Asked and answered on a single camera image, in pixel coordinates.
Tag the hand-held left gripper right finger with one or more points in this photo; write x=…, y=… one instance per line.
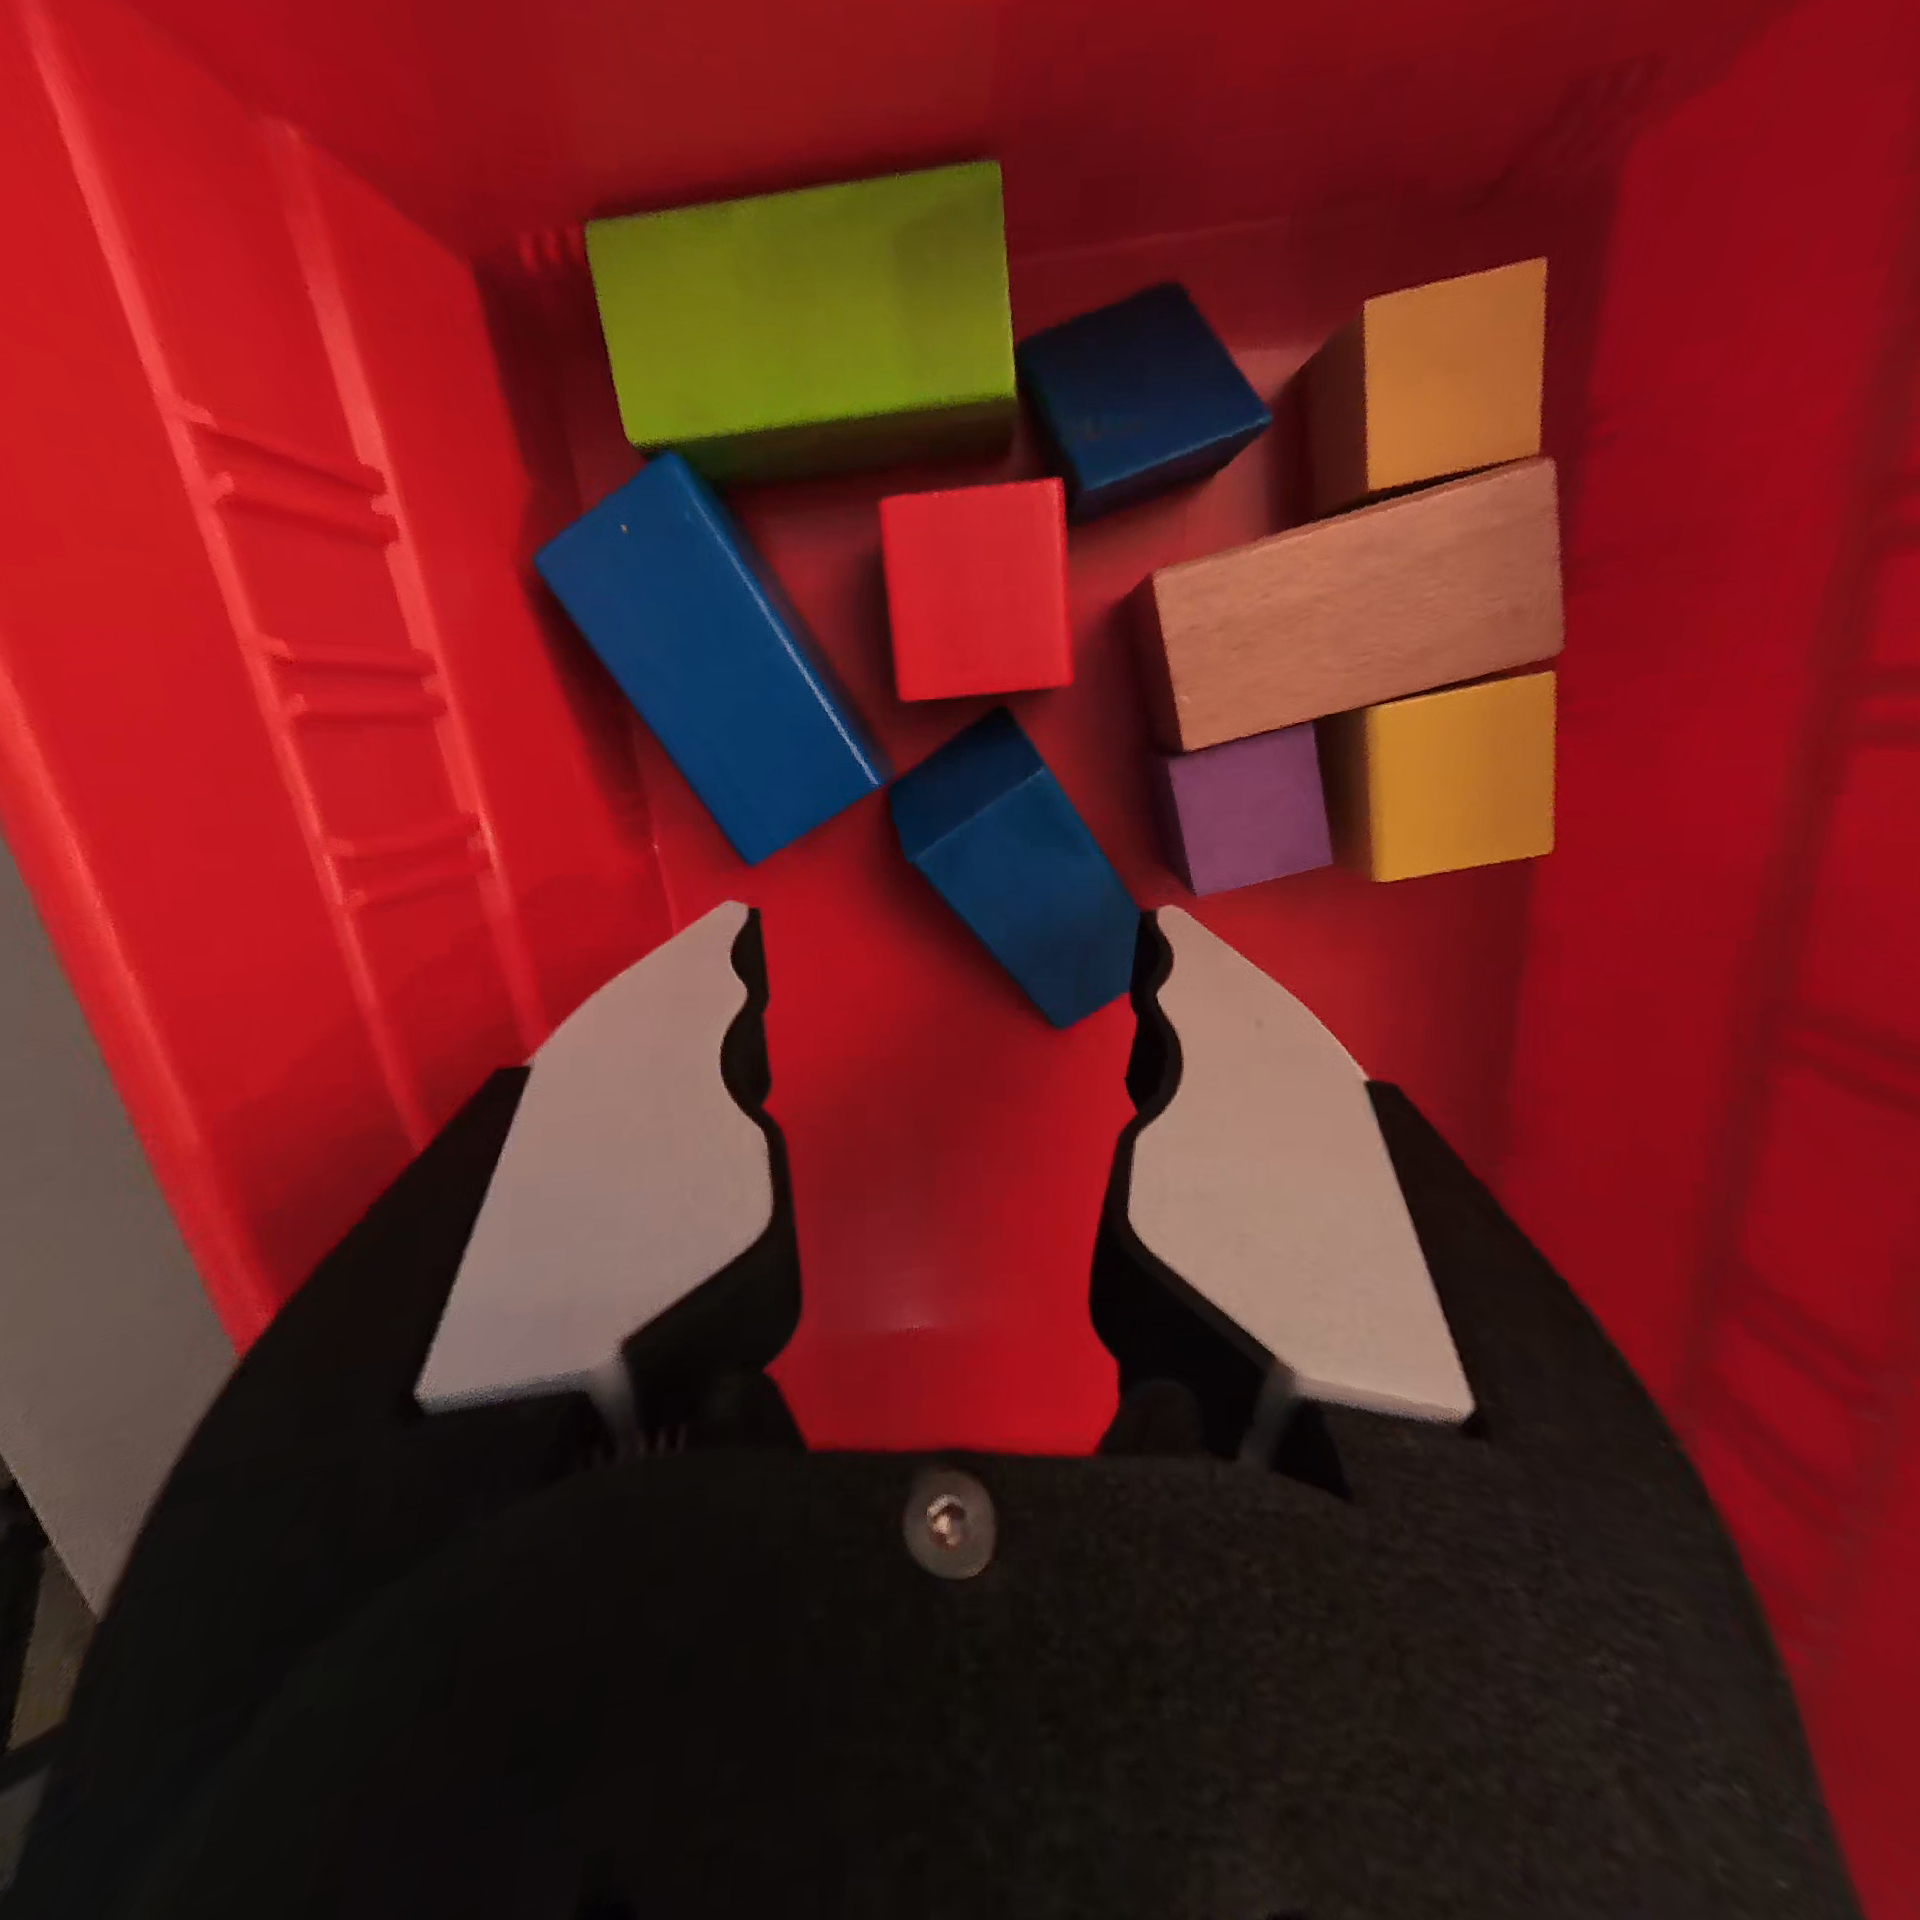
x=1275, y=1198

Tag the purple wooden cube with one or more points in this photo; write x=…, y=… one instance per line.
x=1246, y=809

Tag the blue rectangular wooden block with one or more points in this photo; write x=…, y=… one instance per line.
x=698, y=644
x=1026, y=886

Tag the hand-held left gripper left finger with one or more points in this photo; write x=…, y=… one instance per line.
x=598, y=1198

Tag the beige long wooden block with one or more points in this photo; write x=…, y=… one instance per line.
x=1355, y=599

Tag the green wooden block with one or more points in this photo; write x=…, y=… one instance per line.
x=804, y=307

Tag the red plastic bin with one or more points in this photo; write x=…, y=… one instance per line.
x=932, y=1185

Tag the orange wooden cube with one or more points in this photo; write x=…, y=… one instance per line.
x=1454, y=377
x=1447, y=772

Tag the red wooden cube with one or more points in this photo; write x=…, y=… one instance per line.
x=973, y=590

